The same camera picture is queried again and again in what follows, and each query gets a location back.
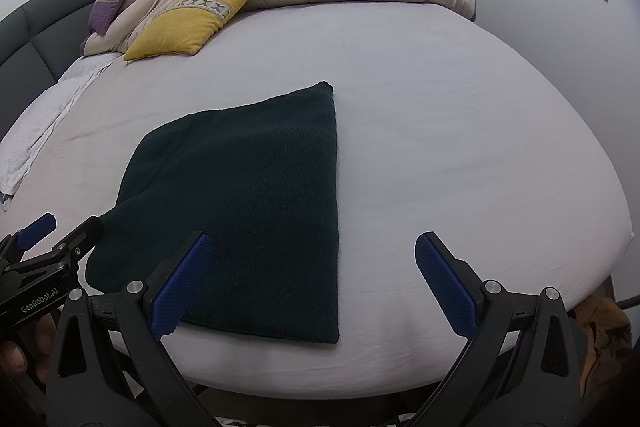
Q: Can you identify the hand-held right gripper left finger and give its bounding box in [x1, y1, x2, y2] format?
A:
[45, 231, 221, 427]

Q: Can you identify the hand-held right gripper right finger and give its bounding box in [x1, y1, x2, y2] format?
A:
[415, 231, 583, 427]

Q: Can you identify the dark green sweater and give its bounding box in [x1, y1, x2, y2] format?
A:
[84, 81, 341, 347]

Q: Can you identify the person's left hand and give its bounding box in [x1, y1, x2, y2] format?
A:
[0, 314, 57, 390]

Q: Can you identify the dark grey padded headboard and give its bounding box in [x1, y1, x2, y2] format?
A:
[0, 0, 113, 142]

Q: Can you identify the yellow pillow with patterned band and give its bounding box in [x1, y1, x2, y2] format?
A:
[122, 0, 262, 62]

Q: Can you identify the white towel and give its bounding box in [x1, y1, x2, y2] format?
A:
[0, 54, 126, 208]

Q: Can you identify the brown cloth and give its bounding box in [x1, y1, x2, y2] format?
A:
[570, 292, 633, 403]

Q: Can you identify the bed with white sheet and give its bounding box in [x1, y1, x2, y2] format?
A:
[0, 0, 636, 400]

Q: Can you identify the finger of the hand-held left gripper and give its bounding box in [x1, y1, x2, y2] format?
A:
[0, 213, 57, 260]
[49, 216, 105, 264]

